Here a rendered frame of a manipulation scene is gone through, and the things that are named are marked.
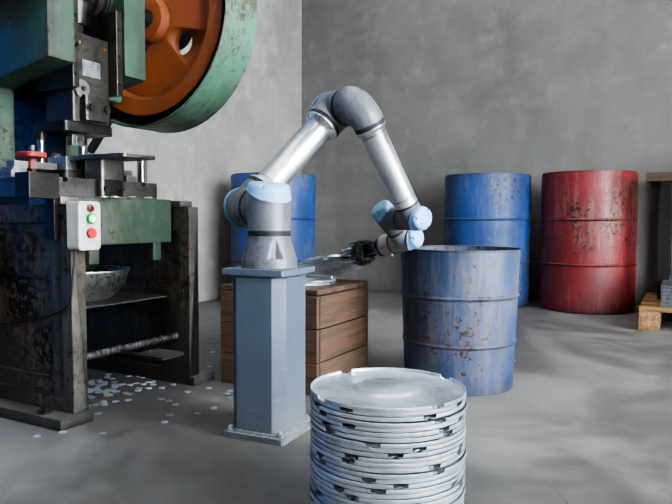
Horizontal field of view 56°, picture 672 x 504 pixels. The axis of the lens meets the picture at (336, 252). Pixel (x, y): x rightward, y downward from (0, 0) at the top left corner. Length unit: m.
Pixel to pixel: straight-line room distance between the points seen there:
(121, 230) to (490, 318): 1.22
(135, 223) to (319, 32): 3.84
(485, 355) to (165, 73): 1.55
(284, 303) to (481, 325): 0.75
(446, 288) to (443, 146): 3.05
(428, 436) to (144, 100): 1.83
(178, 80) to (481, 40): 3.06
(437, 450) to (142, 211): 1.37
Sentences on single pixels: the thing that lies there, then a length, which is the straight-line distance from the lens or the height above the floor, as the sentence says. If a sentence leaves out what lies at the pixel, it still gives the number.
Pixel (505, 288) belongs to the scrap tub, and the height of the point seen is 0.35.
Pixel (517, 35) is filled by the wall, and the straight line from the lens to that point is 5.06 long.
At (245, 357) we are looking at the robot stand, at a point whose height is 0.22.
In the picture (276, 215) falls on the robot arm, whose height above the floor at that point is 0.59.
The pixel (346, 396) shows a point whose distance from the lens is 1.17.
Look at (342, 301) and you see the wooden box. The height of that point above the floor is 0.29.
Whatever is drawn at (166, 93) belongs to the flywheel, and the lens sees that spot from 2.51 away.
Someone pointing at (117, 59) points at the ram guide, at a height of 1.11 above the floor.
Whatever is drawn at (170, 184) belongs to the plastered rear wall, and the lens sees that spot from 4.30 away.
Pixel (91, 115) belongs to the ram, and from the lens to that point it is 2.23.
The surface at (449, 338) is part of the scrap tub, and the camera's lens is 2.13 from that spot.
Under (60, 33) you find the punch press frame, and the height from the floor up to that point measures 1.14.
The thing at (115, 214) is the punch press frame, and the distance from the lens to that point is 2.09.
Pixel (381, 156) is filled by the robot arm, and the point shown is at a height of 0.77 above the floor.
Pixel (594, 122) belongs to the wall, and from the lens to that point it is 4.84.
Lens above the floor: 0.58
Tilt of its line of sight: 3 degrees down
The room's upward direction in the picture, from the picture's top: straight up
